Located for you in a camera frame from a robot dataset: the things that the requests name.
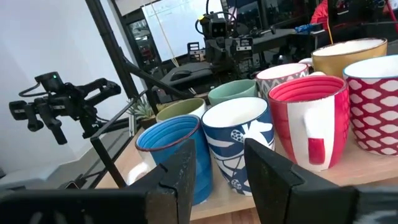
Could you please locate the black computer mouse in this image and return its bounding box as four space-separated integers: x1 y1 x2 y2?
170 70 193 82

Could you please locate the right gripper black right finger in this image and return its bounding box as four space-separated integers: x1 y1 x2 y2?
243 138 359 224

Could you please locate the grey desk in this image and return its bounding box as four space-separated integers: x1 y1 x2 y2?
160 60 218 94

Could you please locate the white mug green interior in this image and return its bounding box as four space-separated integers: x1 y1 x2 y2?
155 97 208 124

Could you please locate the large white board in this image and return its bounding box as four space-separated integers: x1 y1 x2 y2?
141 0 225 62

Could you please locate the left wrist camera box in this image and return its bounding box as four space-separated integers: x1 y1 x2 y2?
207 17 230 40

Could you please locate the small blue cylindrical object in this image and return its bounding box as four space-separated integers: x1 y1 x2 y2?
294 23 324 34

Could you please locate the black aluminium table frame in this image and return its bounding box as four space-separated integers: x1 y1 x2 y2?
84 0 195 100

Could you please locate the red white lattice mug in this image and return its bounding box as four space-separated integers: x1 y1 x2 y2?
343 55 398 157

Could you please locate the red and white mug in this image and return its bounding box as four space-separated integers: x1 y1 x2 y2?
267 75 351 173

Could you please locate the teal mug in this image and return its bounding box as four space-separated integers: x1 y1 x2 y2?
207 78 259 106

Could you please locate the white speckled mug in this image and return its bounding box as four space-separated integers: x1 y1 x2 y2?
298 37 389 78

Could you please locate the blue floral white mug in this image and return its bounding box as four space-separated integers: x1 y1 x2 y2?
200 96 276 197

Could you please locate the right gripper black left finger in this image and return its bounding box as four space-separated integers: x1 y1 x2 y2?
126 138 197 224

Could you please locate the blue and white mug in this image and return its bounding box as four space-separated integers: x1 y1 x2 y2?
134 114 215 206

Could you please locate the small black rack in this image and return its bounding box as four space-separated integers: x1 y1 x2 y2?
186 42 202 63

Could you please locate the white mug with handle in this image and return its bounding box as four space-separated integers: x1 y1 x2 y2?
255 63 326 100

